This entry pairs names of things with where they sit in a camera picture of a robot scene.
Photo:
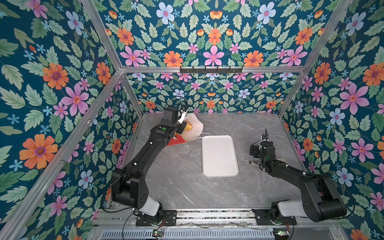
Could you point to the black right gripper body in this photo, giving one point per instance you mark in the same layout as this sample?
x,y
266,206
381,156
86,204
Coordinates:
x,y
257,153

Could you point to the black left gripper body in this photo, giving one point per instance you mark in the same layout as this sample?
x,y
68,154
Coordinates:
x,y
178,127

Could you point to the yellow ring bread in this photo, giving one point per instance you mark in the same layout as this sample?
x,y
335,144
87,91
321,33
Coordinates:
x,y
188,127

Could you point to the red white paper bag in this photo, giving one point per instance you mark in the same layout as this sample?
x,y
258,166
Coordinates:
x,y
190,135

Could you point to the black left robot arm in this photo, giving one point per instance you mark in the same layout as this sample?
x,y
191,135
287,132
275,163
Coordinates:
x,y
129,185

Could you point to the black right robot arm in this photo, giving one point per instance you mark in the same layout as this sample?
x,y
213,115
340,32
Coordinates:
x,y
320,199

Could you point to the white rectangular tray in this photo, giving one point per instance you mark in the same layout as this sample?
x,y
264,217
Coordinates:
x,y
219,157

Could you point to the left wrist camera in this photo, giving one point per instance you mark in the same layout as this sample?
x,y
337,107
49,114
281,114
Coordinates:
x,y
182,115

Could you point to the black hook rail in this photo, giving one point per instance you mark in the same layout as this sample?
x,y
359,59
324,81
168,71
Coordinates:
x,y
211,70

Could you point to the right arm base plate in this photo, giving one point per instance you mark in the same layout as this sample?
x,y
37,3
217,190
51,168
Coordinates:
x,y
266,217

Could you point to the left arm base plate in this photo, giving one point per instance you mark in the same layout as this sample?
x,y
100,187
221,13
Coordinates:
x,y
167,218

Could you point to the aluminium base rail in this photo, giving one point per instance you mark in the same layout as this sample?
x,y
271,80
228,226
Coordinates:
x,y
204,217

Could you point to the white perforated cable duct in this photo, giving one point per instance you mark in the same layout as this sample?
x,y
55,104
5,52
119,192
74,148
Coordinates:
x,y
188,234

